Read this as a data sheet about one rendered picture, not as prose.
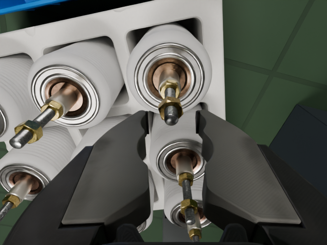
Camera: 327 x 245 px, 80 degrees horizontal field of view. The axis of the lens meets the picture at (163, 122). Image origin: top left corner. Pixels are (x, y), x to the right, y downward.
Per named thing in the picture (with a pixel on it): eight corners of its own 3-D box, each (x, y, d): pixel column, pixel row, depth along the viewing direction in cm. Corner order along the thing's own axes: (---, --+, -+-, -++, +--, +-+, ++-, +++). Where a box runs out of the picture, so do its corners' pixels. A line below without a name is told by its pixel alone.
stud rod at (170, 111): (175, 87, 20) (180, 124, 14) (166, 89, 20) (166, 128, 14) (172, 78, 20) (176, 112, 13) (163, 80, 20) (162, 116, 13)
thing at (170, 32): (186, 78, 40) (200, 123, 24) (139, 69, 39) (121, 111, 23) (199, 26, 35) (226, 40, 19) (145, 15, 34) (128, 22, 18)
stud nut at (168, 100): (184, 114, 16) (185, 119, 15) (163, 120, 16) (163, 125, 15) (177, 92, 15) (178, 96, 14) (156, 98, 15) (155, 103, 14)
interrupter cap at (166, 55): (194, 113, 24) (194, 116, 23) (131, 104, 23) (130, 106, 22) (212, 49, 20) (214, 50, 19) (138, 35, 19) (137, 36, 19)
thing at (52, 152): (103, 119, 45) (70, 180, 29) (83, 145, 48) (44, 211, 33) (64, 94, 42) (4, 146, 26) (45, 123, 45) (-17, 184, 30)
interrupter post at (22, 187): (38, 180, 30) (25, 198, 27) (32, 188, 31) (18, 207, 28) (23, 172, 29) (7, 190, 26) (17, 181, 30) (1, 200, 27)
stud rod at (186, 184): (182, 172, 26) (188, 226, 20) (179, 167, 26) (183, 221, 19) (189, 169, 26) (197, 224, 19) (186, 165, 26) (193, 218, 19)
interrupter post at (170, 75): (177, 90, 22) (179, 102, 19) (156, 87, 22) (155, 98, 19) (182, 69, 21) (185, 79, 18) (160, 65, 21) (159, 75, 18)
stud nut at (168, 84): (181, 96, 19) (181, 99, 18) (164, 100, 19) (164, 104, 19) (175, 77, 18) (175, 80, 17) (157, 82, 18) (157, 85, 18)
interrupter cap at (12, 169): (62, 179, 29) (60, 182, 29) (41, 203, 32) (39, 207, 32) (11, 153, 27) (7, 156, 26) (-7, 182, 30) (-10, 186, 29)
